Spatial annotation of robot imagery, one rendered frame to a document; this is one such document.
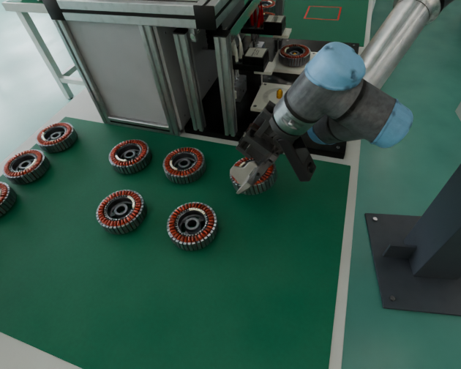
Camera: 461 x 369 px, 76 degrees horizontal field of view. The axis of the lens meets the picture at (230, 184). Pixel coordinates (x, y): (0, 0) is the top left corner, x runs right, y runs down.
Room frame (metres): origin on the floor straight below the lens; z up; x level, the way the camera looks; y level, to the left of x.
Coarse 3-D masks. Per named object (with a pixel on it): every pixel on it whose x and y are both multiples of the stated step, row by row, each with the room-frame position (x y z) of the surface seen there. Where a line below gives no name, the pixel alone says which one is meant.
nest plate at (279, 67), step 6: (276, 54) 1.08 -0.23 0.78; (312, 54) 1.05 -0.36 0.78; (276, 60) 1.04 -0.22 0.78; (276, 66) 1.00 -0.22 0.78; (282, 66) 0.99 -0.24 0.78; (288, 66) 0.99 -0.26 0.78; (300, 66) 0.98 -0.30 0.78; (288, 72) 0.96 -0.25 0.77; (294, 72) 0.95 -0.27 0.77; (300, 72) 0.94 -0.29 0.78
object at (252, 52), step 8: (248, 48) 0.86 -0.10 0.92; (256, 48) 0.86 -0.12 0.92; (264, 48) 0.85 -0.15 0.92; (248, 56) 0.82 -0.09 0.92; (256, 56) 0.81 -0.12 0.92; (264, 56) 0.81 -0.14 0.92; (240, 64) 0.82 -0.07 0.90; (248, 64) 0.81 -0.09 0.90; (256, 64) 0.80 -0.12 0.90; (264, 64) 0.80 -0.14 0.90; (272, 64) 0.83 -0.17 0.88; (256, 72) 0.81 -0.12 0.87; (264, 72) 0.80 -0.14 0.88
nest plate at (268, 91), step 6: (264, 84) 0.89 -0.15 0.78; (270, 84) 0.88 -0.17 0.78; (276, 84) 0.88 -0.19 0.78; (282, 84) 0.87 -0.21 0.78; (264, 90) 0.85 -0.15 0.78; (270, 90) 0.85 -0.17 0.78; (276, 90) 0.84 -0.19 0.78; (282, 90) 0.84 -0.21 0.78; (258, 96) 0.82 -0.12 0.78; (264, 96) 0.82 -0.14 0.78; (270, 96) 0.82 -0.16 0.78; (276, 96) 0.81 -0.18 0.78; (252, 102) 0.79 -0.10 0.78; (258, 102) 0.79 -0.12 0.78; (264, 102) 0.78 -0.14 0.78; (276, 102) 0.78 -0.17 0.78; (252, 108) 0.76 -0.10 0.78; (258, 108) 0.76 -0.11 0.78
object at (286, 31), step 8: (272, 16) 1.08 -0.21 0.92; (280, 16) 1.07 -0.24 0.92; (248, 24) 1.09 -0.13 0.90; (256, 24) 1.08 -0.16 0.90; (264, 24) 1.04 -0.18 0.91; (272, 24) 1.03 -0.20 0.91; (280, 24) 1.02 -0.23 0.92; (248, 32) 1.06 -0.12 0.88; (256, 32) 1.05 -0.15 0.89; (264, 32) 1.04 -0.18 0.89; (272, 32) 1.03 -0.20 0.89; (280, 32) 1.01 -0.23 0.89; (288, 32) 1.03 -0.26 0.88; (256, 40) 1.08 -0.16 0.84
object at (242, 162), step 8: (240, 160) 0.52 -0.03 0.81; (248, 160) 0.51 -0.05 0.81; (272, 168) 0.46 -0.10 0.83; (232, 176) 0.47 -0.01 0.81; (264, 176) 0.44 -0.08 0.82; (272, 176) 0.44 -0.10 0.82; (256, 184) 0.43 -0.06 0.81; (264, 184) 0.42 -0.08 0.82; (272, 184) 0.43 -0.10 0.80; (248, 192) 0.42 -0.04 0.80; (256, 192) 0.42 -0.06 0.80
